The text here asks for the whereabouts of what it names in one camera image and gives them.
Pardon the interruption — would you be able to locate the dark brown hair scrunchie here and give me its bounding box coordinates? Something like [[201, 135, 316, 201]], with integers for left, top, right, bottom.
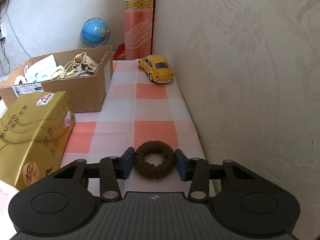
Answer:
[[133, 141, 176, 180]]

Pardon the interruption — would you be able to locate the pink checkered tablecloth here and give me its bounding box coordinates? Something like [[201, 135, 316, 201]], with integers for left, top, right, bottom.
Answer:
[[61, 60, 204, 166]]

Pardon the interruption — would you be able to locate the gold tissue paper pack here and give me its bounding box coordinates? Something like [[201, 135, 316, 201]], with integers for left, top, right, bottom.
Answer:
[[0, 91, 75, 191]]

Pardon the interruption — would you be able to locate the brown cardboard box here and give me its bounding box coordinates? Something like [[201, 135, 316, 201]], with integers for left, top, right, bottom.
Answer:
[[1, 45, 113, 113]]

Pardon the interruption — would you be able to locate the yellow toy car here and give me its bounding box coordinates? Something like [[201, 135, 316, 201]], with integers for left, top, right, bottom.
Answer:
[[138, 55, 175, 83]]

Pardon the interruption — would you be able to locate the blue desk globe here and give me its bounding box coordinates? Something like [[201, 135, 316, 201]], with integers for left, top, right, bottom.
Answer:
[[80, 18, 110, 47]]

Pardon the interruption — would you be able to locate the pink orange curtain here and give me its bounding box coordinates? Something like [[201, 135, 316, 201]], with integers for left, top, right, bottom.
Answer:
[[125, 0, 154, 60]]

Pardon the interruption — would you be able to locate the beige drawstring pouch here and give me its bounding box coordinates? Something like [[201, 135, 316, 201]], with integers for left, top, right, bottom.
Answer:
[[63, 52, 99, 78]]

